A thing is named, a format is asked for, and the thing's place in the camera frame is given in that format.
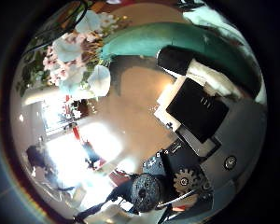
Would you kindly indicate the flower bouquet with teal wrap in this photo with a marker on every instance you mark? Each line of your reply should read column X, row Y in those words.
column 177, row 39

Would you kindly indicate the dark glass vase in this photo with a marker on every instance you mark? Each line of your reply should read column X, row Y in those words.
column 62, row 21

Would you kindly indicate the person in blue top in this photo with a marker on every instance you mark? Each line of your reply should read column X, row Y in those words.
column 90, row 155

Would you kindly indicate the person in dark clothes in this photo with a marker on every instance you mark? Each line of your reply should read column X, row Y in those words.
column 37, row 157

